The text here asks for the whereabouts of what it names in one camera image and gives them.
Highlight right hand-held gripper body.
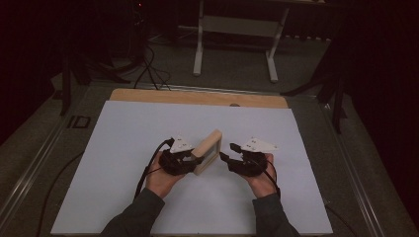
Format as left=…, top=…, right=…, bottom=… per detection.
left=229, top=136, right=278, bottom=178

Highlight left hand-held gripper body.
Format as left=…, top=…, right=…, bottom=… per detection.
left=158, top=134, right=196, bottom=177

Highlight person's right hand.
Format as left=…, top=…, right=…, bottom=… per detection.
left=242, top=152, right=280, bottom=198

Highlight person's left hand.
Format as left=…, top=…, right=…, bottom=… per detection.
left=144, top=151, right=185, bottom=199

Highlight black floor cable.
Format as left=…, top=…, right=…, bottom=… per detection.
left=323, top=202, right=359, bottom=237
left=35, top=150, right=86, bottom=237

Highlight black floor cables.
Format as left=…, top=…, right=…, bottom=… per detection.
left=132, top=44, right=173, bottom=91

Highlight black tripod stand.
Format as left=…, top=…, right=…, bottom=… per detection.
left=58, top=48, right=132, bottom=117
left=281, top=58, right=349, bottom=134

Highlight white table sheet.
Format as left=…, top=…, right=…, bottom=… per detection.
left=50, top=100, right=334, bottom=236

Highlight small wooden tray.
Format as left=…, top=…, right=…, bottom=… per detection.
left=191, top=128, right=223, bottom=177

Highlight white metal table frame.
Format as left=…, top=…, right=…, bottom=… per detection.
left=192, top=0, right=291, bottom=84

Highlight left hand-held gripper cable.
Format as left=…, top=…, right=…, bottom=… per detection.
left=132, top=137, right=175, bottom=200

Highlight metal floor rail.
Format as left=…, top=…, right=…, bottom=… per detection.
left=0, top=95, right=91, bottom=225
left=315, top=94, right=387, bottom=237

